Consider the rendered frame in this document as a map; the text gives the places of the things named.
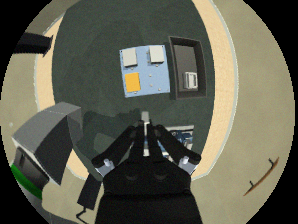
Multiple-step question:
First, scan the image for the orange-yellow block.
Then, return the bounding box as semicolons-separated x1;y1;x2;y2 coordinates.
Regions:
125;72;140;92

